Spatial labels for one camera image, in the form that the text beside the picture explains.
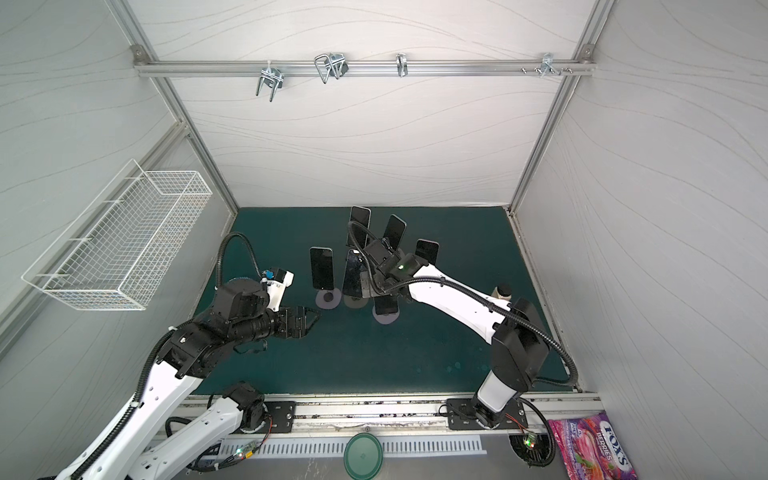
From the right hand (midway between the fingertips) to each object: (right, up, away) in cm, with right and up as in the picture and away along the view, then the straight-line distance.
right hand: (386, 273), depth 83 cm
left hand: (-18, -6, -13) cm, 23 cm away
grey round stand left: (-19, -10, +13) cm, 25 cm away
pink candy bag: (+47, -38, -15) cm, 63 cm away
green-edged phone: (-19, +1, +3) cm, 19 cm away
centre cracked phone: (-10, -4, +5) cm, 12 cm away
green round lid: (-4, -35, -23) cm, 42 cm away
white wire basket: (-62, +8, -14) cm, 64 cm away
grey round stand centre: (-10, -12, +12) cm, 20 cm away
